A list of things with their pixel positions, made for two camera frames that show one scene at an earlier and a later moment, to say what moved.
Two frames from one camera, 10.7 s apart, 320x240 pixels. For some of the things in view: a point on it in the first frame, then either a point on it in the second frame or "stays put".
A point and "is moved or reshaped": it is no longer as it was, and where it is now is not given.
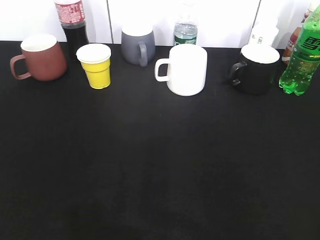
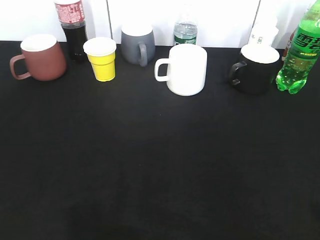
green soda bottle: [304, 64] is moved or reshaped
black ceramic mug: [256, 72] stays put
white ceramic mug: [187, 69] stays put
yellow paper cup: [95, 59] is moved or reshaped
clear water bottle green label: [186, 28] stays put
